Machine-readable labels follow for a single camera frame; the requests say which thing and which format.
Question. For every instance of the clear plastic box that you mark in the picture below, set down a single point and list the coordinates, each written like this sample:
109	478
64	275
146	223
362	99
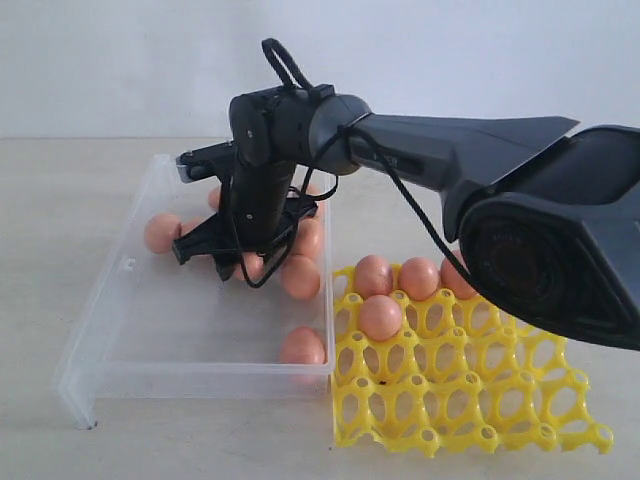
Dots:
152	328

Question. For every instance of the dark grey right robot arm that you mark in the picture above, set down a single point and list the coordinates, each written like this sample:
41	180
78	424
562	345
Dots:
546	217

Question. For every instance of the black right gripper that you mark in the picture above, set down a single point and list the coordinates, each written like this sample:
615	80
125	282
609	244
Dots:
228	234

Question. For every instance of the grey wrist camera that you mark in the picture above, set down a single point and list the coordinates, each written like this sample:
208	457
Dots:
212	161

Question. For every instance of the yellow plastic egg tray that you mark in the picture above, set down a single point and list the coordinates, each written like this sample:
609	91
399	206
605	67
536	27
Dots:
459	374

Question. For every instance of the brown egg back right corner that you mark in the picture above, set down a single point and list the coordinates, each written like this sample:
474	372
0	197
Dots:
312	191

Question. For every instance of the brown egg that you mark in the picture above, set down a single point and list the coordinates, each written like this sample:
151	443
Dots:
300	277
214	198
419	278
452	280
309	239
302	346
190	225
373	275
380	318
161	231
253	266

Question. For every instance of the brown egg back top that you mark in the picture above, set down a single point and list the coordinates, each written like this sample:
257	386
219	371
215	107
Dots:
214	198

